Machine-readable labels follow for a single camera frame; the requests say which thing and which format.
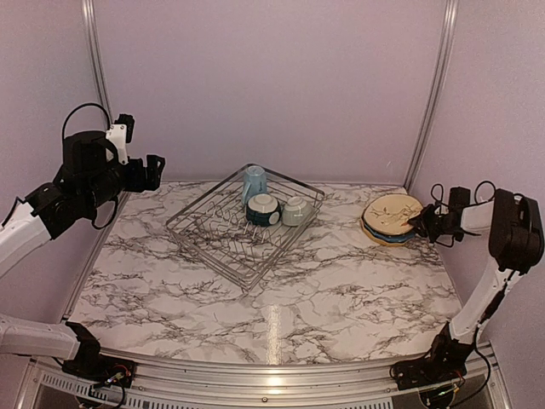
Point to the grey green patterned bowl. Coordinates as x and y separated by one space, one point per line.
295 210

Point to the blue polka dot plate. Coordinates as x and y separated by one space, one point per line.
383 233

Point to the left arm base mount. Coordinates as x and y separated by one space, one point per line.
101 368

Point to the light blue mug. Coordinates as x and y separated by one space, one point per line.
255 182

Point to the left aluminium frame post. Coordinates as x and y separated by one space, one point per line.
91 31

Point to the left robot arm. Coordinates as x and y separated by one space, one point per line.
95 170

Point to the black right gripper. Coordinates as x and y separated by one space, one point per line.
421 222

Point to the right aluminium frame post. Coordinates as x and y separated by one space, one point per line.
446 41

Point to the front aluminium rail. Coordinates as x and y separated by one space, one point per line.
169 383

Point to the beige bird pattern plate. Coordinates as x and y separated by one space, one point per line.
389 214

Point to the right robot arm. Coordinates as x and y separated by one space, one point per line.
513 224

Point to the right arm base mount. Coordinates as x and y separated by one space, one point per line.
422 372

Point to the yellow polka dot plate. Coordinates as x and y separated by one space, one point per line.
389 240

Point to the aluminium frame post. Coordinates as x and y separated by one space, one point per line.
446 41
91 31

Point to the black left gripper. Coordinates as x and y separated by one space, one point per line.
137 183

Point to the dark teal dotted bowl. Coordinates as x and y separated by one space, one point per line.
263 210

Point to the wire dish rack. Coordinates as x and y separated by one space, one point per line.
215 230

